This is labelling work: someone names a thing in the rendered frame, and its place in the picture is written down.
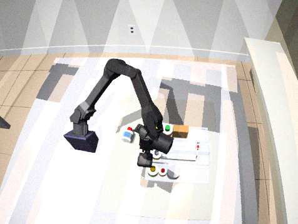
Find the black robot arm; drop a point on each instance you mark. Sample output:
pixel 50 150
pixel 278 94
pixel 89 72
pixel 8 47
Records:
pixel 151 115

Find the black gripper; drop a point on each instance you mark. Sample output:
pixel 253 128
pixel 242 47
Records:
pixel 145 159

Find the brown box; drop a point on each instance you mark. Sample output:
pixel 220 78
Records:
pixel 180 131

